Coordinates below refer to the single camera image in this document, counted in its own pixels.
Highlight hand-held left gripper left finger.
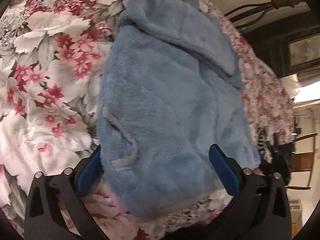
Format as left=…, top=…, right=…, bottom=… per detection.
left=24, top=146, right=108, bottom=240

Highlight white pillow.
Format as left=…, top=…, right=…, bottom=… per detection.
left=281, top=74, right=300, bottom=98

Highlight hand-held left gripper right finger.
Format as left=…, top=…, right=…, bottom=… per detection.
left=207, top=144, right=292, bottom=240

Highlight wooden chair with open back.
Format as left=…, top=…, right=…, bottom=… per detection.
left=285, top=132, right=316, bottom=190

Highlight floral blanket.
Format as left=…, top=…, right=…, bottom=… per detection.
left=0, top=0, right=295, bottom=240

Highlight ornate black iron post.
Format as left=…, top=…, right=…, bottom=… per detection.
left=224, top=0, right=304, bottom=30

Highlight dark wood framed painting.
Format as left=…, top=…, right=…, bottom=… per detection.
left=241, top=22, right=320, bottom=78

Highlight black white striped cloth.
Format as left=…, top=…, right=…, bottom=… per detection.
left=256, top=129, right=269, bottom=161

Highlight white wall vent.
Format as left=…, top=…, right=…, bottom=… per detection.
left=289, top=199, right=302, bottom=211

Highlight dark cloth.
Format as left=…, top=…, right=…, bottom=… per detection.
left=260, top=132, right=295, bottom=184

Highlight blue fleece jacket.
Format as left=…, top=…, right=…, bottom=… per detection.
left=96, top=0, right=262, bottom=222

